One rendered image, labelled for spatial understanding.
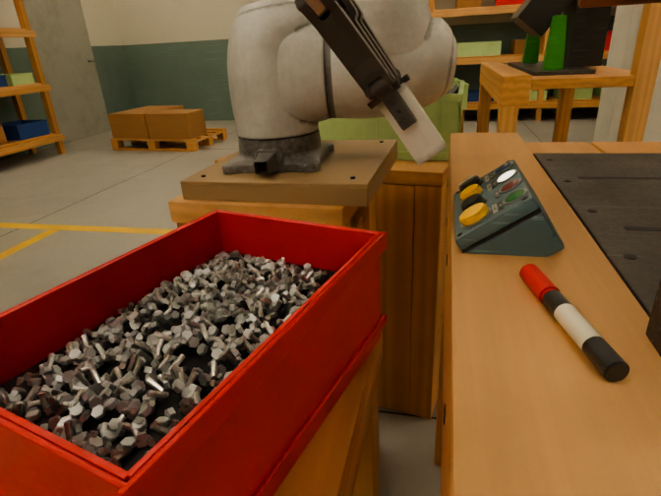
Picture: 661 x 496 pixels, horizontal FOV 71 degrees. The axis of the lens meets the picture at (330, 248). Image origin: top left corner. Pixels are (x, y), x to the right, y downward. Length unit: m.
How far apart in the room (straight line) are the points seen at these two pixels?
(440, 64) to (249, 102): 0.32
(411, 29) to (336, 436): 0.62
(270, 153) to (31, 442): 0.63
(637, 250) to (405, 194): 0.77
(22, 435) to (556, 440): 0.27
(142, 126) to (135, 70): 2.90
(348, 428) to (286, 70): 0.58
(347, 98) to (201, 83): 7.63
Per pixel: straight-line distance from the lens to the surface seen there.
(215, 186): 0.82
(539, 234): 0.46
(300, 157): 0.83
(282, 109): 0.82
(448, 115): 1.26
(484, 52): 6.91
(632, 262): 0.49
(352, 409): 0.42
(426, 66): 0.80
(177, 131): 5.91
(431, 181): 1.18
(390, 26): 0.80
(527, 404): 0.29
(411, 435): 1.52
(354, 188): 0.73
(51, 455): 0.27
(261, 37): 0.82
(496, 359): 0.32
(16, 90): 6.37
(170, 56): 8.62
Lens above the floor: 1.09
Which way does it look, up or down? 24 degrees down
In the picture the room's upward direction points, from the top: 3 degrees counter-clockwise
